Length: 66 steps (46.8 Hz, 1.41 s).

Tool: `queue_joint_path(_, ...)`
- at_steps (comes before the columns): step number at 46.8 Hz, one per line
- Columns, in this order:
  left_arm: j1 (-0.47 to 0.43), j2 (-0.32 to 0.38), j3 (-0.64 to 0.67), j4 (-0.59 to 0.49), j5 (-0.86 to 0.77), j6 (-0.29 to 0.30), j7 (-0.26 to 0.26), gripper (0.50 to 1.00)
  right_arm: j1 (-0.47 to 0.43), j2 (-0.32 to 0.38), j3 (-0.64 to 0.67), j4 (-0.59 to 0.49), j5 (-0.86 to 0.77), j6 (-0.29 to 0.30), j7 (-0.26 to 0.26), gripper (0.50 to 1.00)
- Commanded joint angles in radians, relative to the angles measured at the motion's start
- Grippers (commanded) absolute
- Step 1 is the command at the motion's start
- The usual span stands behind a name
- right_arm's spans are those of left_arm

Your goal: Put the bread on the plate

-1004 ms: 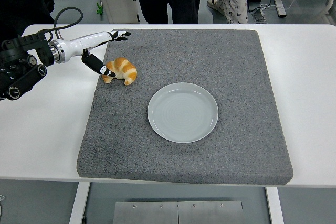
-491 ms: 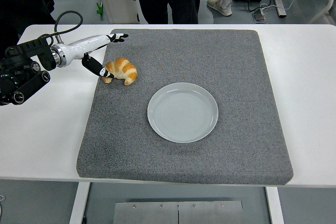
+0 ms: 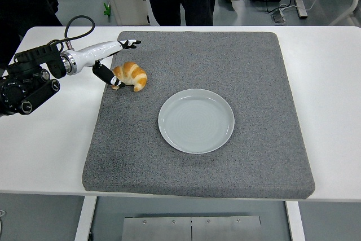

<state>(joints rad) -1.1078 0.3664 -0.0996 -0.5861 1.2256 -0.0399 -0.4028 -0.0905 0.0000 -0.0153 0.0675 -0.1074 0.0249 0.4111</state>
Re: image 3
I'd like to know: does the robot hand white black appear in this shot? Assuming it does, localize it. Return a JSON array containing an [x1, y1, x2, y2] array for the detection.
[[73, 38, 142, 90]]

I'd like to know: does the golden croissant bread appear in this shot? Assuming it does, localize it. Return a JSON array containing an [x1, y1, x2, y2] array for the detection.
[[111, 61, 148, 93]]

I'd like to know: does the light grey round plate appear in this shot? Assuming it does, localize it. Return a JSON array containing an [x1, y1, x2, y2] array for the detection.
[[158, 88, 236, 155]]

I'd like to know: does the grey felt mat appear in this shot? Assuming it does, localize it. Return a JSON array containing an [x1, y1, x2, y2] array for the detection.
[[81, 30, 316, 200]]

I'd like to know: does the white table leg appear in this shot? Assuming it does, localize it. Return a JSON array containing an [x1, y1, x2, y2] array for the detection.
[[284, 200, 306, 241], [73, 195, 98, 241]]

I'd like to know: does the grey floor pedal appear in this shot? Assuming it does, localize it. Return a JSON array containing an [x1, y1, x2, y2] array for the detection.
[[270, 9, 288, 24]]

